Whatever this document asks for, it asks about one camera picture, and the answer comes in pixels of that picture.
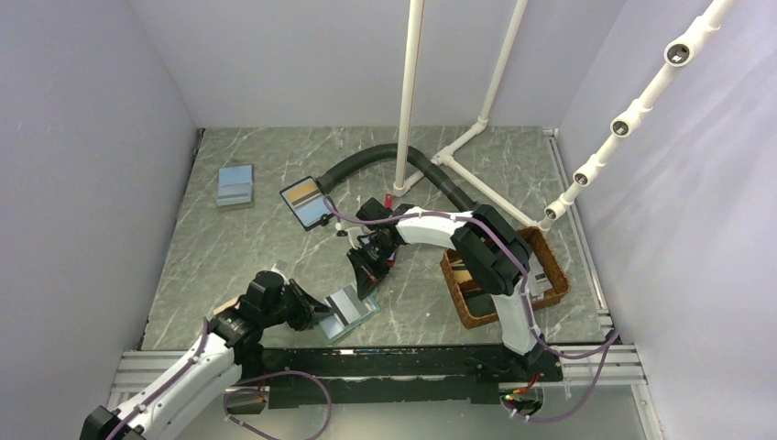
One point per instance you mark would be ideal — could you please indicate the beige card holder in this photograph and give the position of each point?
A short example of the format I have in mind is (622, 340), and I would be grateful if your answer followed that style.
(226, 305)

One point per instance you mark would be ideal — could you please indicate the white magnetic stripe card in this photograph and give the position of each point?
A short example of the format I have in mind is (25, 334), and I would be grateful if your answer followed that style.
(347, 306)

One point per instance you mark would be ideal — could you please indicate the green card holder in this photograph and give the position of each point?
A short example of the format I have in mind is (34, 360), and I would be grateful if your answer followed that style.
(333, 330)

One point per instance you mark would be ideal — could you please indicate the red card holder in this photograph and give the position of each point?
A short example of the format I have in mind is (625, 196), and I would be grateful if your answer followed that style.
(388, 203)

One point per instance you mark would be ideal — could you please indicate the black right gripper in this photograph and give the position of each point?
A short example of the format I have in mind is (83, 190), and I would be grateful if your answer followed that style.
(368, 276)

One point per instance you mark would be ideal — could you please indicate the cards in basket right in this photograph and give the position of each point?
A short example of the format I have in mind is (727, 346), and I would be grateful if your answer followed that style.
(539, 282)

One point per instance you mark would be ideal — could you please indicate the grey blue card holder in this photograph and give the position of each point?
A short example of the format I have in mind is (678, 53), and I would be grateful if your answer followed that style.
(235, 187)

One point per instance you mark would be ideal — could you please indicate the white pipe camera boom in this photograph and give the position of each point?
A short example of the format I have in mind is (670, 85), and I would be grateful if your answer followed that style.
(676, 55)

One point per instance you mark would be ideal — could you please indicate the gold card in basket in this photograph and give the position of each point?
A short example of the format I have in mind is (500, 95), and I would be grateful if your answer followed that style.
(461, 275)

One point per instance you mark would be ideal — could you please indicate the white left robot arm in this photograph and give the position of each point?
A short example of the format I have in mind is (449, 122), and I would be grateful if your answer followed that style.
(227, 354)

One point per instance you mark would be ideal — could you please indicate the black card holder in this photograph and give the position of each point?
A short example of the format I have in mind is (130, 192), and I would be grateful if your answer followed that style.
(305, 199)

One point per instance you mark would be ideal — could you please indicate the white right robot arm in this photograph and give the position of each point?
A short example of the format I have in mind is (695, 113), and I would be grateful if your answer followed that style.
(496, 256)

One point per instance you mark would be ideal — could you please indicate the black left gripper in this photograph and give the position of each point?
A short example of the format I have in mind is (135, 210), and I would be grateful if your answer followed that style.
(307, 307)

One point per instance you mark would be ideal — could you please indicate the white pvc pipe frame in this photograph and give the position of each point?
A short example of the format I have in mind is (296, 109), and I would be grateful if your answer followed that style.
(470, 63)

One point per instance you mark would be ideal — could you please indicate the brown wicker basket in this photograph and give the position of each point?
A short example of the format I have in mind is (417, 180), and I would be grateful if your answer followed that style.
(475, 307)

